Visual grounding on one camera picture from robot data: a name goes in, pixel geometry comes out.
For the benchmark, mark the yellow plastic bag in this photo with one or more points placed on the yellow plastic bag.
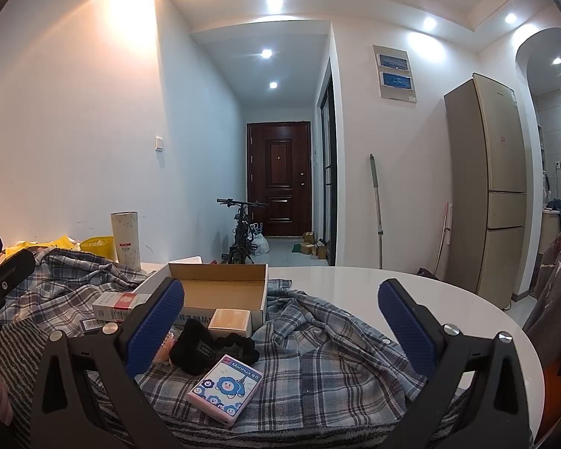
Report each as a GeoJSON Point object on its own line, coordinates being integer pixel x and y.
{"type": "Point", "coordinates": [58, 243]}

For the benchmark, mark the white plastic bag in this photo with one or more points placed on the white plastic bag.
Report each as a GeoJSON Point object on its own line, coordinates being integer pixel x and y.
{"type": "Point", "coordinates": [260, 245]}

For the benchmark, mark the grey brown garment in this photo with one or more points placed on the grey brown garment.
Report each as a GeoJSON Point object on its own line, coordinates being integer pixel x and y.
{"type": "Point", "coordinates": [556, 271]}

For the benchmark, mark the pink flower-print tissue packet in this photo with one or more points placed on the pink flower-print tissue packet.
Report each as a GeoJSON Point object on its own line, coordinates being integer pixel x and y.
{"type": "Point", "coordinates": [224, 390]}

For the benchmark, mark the grey electrical panel cover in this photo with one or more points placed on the grey electrical panel cover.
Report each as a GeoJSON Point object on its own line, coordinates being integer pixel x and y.
{"type": "Point", "coordinates": [395, 72]}

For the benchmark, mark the white paper tube canister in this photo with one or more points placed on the white paper tube canister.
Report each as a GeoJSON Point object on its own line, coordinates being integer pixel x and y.
{"type": "Point", "coordinates": [126, 243]}

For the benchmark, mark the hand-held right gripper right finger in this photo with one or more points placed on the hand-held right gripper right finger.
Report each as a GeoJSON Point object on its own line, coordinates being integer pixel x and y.
{"type": "Point", "coordinates": [406, 327]}

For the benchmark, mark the green floor packet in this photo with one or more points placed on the green floor packet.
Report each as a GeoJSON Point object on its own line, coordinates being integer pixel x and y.
{"type": "Point", "coordinates": [298, 248]}

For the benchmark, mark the black hair scrunchie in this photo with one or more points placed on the black hair scrunchie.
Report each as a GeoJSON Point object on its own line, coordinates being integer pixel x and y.
{"type": "Point", "coordinates": [238, 344]}

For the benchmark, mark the black bicycle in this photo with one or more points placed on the black bicycle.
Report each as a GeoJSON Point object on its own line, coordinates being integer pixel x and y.
{"type": "Point", "coordinates": [241, 238]}

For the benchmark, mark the black framed glass door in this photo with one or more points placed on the black framed glass door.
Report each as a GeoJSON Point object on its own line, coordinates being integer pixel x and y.
{"type": "Point", "coordinates": [328, 149]}

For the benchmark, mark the black plush toy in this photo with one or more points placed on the black plush toy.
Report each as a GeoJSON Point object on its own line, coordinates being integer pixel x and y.
{"type": "Point", "coordinates": [191, 346]}

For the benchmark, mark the yellow plastic bin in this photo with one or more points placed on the yellow plastic bin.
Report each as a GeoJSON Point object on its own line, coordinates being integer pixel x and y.
{"type": "Point", "coordinates": [96, 245]}

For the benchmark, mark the dark brown entrance door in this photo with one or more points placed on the dark brown entrance door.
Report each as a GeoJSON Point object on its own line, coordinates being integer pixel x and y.
{"type": "Point", "coordinates": [278, 173]}

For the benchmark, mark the beige refrigerator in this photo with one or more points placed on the beige refrigerator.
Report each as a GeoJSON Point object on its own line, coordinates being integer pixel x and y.
{"type": "Point", "coordinates": [486, 173]}

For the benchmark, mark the small beige box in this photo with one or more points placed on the small beige box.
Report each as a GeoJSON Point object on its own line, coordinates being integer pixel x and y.
{"type": "Point", "coordinates": [229, 322]}

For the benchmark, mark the white tissue pack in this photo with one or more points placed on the white tissue pack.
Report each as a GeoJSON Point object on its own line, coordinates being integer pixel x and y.
{"type": "Point", "coordinates": [110, 306]}

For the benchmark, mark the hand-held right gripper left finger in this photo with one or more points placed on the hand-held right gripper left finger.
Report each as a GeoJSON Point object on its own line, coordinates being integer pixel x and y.
{"type": "Point", "coordinates": [154, 327]}

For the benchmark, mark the dark blue cigarette pack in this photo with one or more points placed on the dark blue cigarette pack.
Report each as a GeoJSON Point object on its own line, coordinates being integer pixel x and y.
{"type": "Point", "coordinates": [96, 326]}

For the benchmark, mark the wooden chair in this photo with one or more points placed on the wooden chair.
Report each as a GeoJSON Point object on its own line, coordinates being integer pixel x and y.
{"type": "Point", "coordinates": [558, 393]}

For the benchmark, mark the blue cloth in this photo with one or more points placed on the blue cloth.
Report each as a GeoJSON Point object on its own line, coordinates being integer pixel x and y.
{"type": "Point", "coordinates": [558, 208]}

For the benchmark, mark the blue plaid shirt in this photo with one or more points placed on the blue plaid shirt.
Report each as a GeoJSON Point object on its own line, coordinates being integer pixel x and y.
{"type": "Point", "coordinates": [308, 336]}

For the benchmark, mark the small cardboard floor box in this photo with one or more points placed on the small cardboard floor box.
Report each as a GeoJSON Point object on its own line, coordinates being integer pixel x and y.
{"type": "Point", "coordinates": [307, 248]}
{"type": "Point", "coordinates": [308, 237]}
{"type": "Point", "coordinates": [322, 249]}

